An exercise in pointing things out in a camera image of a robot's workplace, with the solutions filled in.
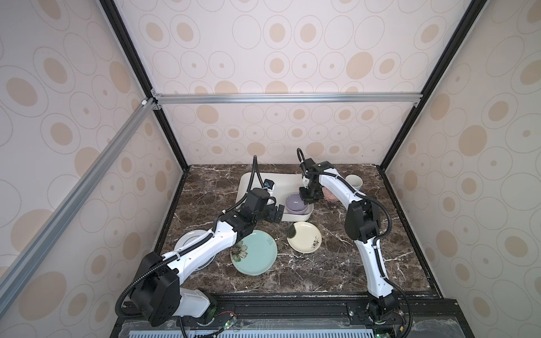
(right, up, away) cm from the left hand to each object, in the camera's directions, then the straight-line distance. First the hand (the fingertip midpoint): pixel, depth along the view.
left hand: (278, 200), depth 80 cm
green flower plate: (-10, -23, +8) cm, 27 cm away
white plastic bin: (+4, +6, +29) cm, 30 cm away
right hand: (+13, -2, +19) cm, 24 cm away
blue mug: (+38, +8, +23) cm, 46 cm away
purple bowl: (+8, -3, +20) cm, 22 cm away
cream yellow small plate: (+13, -18, +12) cm, 25 cm away
